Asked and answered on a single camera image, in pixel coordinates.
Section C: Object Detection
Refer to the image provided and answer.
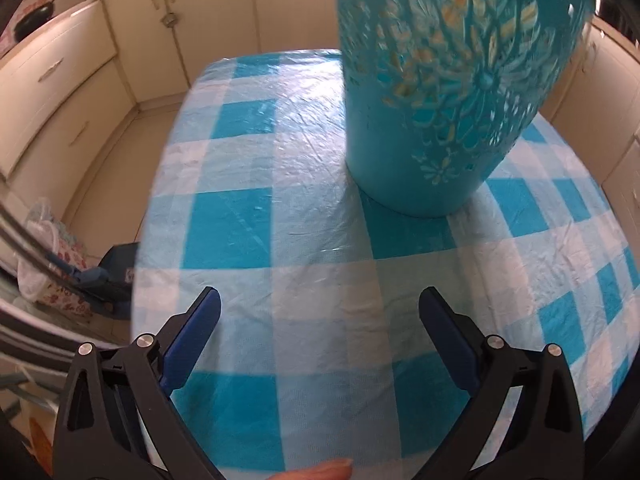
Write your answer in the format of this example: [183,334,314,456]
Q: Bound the person hand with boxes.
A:
[268,458,354,480]

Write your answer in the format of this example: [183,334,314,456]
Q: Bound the blue dustpan with brush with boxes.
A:
[46,242,139,321]

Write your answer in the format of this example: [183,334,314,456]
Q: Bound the blue checkered plastic tablecloth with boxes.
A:
[132,51,639,479]

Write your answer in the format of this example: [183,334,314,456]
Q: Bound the floral plastic bag bin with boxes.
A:
[16,198,94,321]

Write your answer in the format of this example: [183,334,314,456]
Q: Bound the teal perforated plastic basket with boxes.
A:
[336,0,593,217]

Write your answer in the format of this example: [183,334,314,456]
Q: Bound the black wok pan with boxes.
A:
[13,0,56,44]

